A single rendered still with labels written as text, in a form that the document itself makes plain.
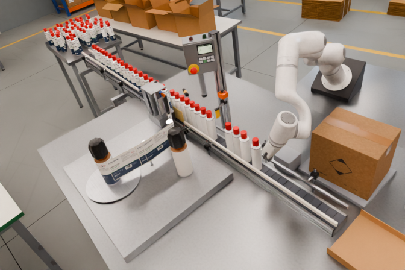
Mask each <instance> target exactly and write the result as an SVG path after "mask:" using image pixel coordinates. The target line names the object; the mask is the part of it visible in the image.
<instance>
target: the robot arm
mask: <svg viewBox="0 0 405 270"><path fill-rule="evenodd" d="M345 57H346V49H345V47H344V45H342V44H340V43H328V44H327V38H326V36H325V34H324V33H322V32H320V31H306V32H300V33H290V34H287V35H285V36H284V37H282V38H281V39H280V41H279V43H278V52H277V68H276V79H275V97H276V98H277V99H279V100H281V101H284V102H286V103H288V104H290V105H292V106H293V107H294V108H295V109H296V110H297V112H298V114H299V120H297V117H296V116H295V115H294V114H293V113H291V112H289V111H282V112H280V113H279V114H278V115H277V118H276V120H275V122H274V124H273V127H272V129H271V132H270V134H269V136H268V139H269V140H268V141H267V143H266V145H265V146H264V148H263V149H262V154H264V153H265V155H264V156H263V159H266V160H267V161H268V162H270V161H271V160H272V158H273V156H274V155H275V154H276V153H277V152H278V151H279V150H281V148H282V147H283V146H285V144H287V142H288V140H289V139H307V138H308V137H309V136H310V132H311V112H310V109H309V107H308V105H307V104H306V102H305V101H304V100H303V99H302V98H301V97H300V96H299V95H298V94H297V73H298V58H303V62H304V63H305V64H306V65H308V66H318V67H319V70H320V71H321V73H322V79H321V80H322V83H323V85H324V87H325V88H327V89H328V90H333V91H337V90H342V89H344V88H345V87H347V85H349V83H350V81H351V79H352V73H351V70H350V69H349V67H347V66H346V65H344V64H342V63H343V62H344V60H345Z"/></svg>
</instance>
